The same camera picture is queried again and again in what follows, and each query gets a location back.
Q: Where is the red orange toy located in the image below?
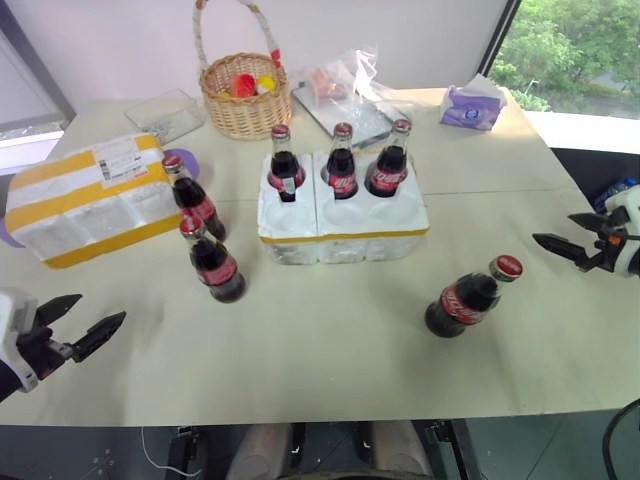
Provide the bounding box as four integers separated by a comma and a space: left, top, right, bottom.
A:
227, 73, 257, 99

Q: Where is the black window frame post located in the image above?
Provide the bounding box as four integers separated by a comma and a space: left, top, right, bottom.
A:
481, 0, 522, 77

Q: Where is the glass cola bottle red cap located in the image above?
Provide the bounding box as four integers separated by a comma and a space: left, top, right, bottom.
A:
162, 153, 227, 241
267, 124, 307, 204
368, 118, 413, 199
324, 122, 359, 200
179, 215, 247, 304
424, 254, 525, 339

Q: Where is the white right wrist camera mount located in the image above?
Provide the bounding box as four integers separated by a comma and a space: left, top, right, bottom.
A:
606, 184, 640, 279

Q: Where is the thin white cable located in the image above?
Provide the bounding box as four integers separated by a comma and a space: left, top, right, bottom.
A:
141, 426, 203, 476

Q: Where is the clear plastic bag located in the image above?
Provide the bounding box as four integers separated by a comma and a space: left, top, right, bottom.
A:
291, 79, 414, 149
299, 47, 397, 109

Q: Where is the purple round tab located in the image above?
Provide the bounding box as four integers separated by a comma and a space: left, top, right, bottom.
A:
162, 148, 204, 182
0, 217, 24, 249

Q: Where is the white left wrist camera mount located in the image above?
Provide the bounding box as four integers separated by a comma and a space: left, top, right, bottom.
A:
0, 288, 40, 394

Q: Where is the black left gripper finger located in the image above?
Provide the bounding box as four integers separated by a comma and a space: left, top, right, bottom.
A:
72, 310, 127, 364
37, 293, 84, 329

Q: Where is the white foam bottle holder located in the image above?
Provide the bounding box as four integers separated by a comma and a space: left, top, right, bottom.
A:
257, 149, 430, 266

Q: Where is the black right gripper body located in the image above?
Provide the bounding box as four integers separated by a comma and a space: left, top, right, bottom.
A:
593, 207, 631, 274

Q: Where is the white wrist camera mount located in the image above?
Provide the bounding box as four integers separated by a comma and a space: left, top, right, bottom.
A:
606, 184, 640, 279
0, 288, 40, 394

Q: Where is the black table leg bracket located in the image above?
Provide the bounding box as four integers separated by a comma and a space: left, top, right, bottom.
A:
423, 419, 474, 480
168, 424, 202, 477

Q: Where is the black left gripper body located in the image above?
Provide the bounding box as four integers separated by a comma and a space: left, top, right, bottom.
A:
15, 324, 77, 381

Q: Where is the purple tissue pack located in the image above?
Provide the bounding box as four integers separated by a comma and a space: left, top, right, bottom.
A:
438, 73, 507, 132

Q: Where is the foam box with yellow tape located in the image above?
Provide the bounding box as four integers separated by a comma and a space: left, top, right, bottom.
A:
3, 132, 189, 270

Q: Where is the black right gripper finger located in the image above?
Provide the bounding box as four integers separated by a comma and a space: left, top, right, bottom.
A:
568, 212, 609, 233
532, 232, 602, 274

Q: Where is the woven wicker basket with handle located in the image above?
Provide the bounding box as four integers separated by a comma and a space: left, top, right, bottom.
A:
193, 0, 294, 141

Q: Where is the blue plastic bottle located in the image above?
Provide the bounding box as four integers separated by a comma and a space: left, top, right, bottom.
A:
593, 175, 640, 212

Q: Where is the clear plastic tray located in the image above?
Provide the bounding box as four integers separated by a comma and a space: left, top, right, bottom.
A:
123, 88, 206, 139

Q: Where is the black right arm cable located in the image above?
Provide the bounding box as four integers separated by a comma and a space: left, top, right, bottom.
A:
601, 397, 640, 480

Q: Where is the grey rounded shape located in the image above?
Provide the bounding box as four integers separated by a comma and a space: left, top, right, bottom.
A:
228, 423, 296, 477
360, 422, 427, 476

